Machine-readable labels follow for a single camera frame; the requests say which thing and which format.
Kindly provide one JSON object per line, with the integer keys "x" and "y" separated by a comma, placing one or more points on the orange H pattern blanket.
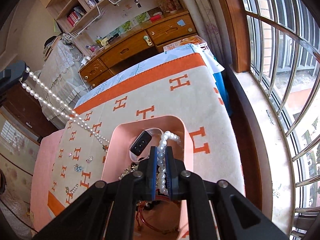
{"x": 190, "y": 95}

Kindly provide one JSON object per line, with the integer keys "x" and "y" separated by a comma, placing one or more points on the light blue patterned sheet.
{"x": 157, "y": 67}

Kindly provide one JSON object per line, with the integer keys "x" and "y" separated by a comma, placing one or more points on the wooden desk with drawers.
{"x": 138, "y": 44}

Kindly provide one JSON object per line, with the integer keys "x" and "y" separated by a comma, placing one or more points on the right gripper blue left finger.
{"x": 149, "y": 169}

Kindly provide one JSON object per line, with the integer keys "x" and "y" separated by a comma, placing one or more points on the pink bed sheet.
{"x": 39, "y": 212}

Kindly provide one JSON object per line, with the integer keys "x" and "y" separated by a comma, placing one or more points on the pink smart watch band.
{"x": 141, "y": 142}

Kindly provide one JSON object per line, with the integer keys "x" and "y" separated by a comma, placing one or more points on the magazine on bed corner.
{"x": 194, "y": 43}

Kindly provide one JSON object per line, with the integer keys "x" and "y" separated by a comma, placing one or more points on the white lace covered furniture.
{"x": 60, "y": 83}

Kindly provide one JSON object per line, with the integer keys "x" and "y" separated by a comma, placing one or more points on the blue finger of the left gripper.
{"x": 13, "y": 74}

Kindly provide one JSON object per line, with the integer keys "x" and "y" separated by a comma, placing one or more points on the pink open box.
{"x": 169, "y": 219}

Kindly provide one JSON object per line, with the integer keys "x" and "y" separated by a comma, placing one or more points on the brown wooden door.
{"x": 27, "y": 111}

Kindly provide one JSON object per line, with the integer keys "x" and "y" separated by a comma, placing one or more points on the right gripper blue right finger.
{"x": 174, "y": 167}

